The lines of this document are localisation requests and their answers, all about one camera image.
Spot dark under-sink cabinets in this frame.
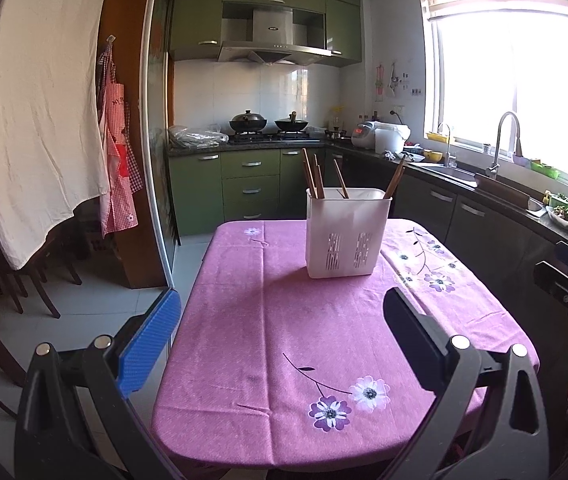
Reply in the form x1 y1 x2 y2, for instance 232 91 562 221
324 149 568 351

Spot gas stove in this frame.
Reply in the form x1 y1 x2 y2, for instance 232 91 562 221
227 130 323 146

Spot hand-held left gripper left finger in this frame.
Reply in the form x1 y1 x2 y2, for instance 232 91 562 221
14 287 185 480

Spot steel kitchen sink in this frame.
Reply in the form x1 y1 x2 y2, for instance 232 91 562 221
409 161 480 188

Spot wall hanging decoration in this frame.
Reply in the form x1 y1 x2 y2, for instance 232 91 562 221
374 62 398 99

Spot plate of food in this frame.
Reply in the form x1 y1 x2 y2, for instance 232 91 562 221
546 204 568 231

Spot green upper kitchen cabinets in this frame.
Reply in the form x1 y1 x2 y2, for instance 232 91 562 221
169 0 364 67

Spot white plastic utensil holder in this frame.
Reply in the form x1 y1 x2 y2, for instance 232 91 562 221
305 187 393 279

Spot pink floral tablecloth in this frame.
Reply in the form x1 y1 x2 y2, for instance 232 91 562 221
151 217 540 472

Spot clear plastic bag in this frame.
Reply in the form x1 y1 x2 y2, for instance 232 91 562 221
167 124 230 150

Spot dark wooden chair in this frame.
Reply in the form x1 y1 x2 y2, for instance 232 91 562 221
0 230 83 320

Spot red checkered apron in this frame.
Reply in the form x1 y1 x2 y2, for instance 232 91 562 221
96 36 144 239

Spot black wok with handle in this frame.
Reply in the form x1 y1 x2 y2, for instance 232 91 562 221
274 111 310 135

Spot tall steel kitchen faucet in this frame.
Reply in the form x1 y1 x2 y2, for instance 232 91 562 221
486 111 523 181

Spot white plastic container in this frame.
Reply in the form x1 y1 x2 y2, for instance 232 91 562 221
374 122 412 155

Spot kitchen window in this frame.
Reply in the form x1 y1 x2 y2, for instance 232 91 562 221
418 0 568 188

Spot glass sliding door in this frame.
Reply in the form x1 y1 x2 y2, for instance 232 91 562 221
139 0 181 291

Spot green kitchen cabinets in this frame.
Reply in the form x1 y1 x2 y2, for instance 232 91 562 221
166 145 327 237
169 0 364 67

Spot white hanging cloth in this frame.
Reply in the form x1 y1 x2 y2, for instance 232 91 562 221
0 0 113 271

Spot black wok with lid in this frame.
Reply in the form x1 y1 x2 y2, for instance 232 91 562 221
228 109 269 135

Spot white rice cooker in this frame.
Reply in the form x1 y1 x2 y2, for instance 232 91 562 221
351 121 380 150

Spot small steel faucet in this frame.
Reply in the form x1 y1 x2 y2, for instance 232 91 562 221
436 122 458 169

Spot green tray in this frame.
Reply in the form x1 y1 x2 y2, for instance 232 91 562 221
529 159 561 180

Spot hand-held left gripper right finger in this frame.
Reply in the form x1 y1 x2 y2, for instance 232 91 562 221
383 286 550 480

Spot steel range hood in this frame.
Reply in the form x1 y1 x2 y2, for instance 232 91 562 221
216 2 333 66

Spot green lower kitchen cabinets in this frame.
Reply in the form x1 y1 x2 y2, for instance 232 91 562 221
166 145 327 237

